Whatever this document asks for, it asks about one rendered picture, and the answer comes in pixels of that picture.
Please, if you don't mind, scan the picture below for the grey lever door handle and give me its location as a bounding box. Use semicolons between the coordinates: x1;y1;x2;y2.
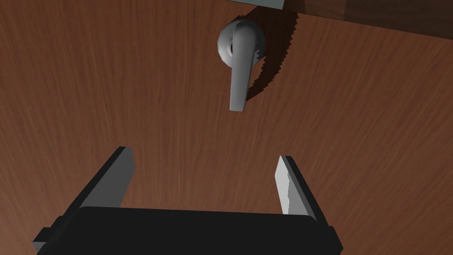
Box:
217;19;266;112

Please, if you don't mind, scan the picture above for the brown wooden door leaf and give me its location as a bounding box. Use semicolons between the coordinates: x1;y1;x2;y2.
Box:
0;0;453;255

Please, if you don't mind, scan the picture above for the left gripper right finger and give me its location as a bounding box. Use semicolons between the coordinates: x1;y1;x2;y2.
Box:
275;155;327;227

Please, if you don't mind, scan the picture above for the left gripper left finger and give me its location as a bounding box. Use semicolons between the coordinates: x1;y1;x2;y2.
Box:
69;146;136;213

